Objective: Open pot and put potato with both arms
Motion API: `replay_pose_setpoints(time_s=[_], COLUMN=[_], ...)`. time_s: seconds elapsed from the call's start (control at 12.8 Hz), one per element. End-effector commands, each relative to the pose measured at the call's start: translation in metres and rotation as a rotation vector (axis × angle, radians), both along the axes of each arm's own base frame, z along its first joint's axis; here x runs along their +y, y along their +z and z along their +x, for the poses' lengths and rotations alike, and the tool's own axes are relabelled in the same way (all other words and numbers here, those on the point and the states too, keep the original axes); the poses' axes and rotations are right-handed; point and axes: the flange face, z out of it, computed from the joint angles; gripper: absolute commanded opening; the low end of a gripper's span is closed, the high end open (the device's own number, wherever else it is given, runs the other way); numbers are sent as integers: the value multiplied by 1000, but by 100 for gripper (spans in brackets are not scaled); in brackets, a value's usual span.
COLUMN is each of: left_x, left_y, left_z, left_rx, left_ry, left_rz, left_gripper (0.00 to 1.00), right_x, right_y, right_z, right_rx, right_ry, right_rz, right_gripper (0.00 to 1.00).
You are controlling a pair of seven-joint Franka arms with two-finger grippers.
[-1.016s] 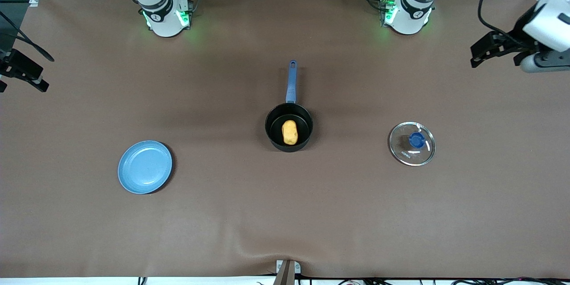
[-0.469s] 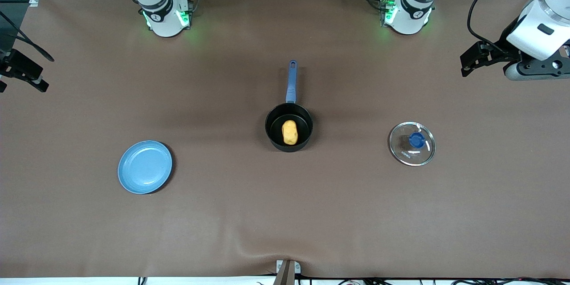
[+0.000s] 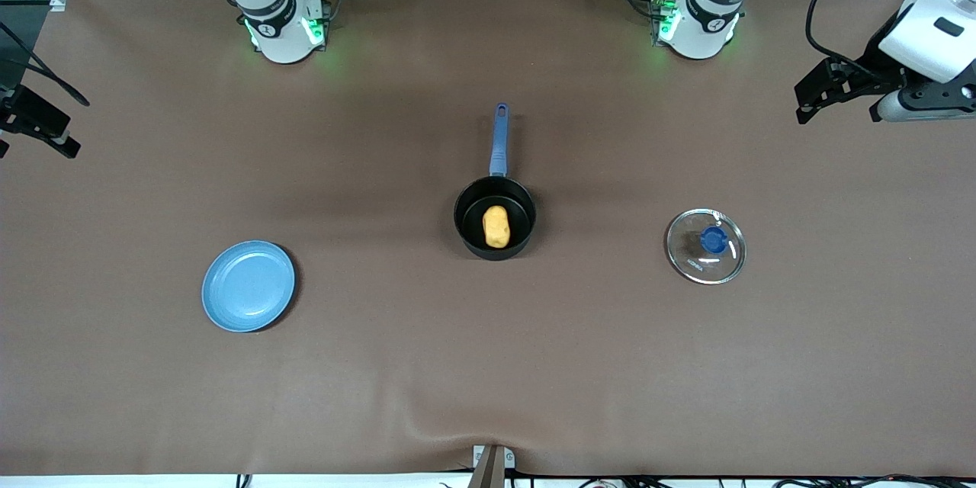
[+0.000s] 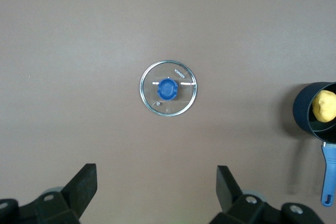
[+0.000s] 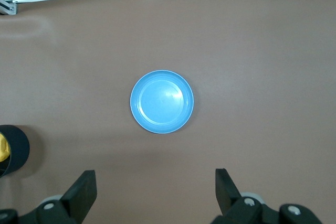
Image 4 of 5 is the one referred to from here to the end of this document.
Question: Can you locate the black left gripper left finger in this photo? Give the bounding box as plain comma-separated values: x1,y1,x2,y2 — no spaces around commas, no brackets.
0,163,98,224

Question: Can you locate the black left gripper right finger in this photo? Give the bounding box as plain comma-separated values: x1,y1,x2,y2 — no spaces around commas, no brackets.
209,165,326,224

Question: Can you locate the glass lid with blue knob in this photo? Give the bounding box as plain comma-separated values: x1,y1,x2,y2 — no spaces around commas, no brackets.
139,59,198,118

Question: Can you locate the yellow toy potato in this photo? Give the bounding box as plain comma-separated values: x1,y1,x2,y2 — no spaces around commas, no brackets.
312,90,336,123

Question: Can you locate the black pot with blue handle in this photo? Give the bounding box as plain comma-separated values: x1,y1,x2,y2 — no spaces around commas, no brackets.
292,81,336,208

